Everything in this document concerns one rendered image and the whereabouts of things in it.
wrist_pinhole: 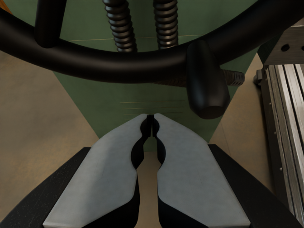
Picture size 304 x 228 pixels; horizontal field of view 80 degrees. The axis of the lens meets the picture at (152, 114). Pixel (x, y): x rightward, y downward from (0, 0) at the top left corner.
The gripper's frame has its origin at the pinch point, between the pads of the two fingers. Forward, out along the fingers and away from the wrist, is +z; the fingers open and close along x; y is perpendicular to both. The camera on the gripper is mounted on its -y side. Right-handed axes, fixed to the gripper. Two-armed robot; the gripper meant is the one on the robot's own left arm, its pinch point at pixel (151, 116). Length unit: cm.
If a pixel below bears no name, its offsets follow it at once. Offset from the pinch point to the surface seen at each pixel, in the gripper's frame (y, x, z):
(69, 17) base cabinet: -6.6, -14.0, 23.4
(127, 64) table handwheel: -2.6, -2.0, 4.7
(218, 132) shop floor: 44, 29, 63
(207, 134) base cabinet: 33, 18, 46
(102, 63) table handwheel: -2.8, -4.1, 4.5
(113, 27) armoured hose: -5.3, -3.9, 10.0
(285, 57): 1.5, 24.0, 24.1
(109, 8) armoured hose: -6.9, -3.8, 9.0
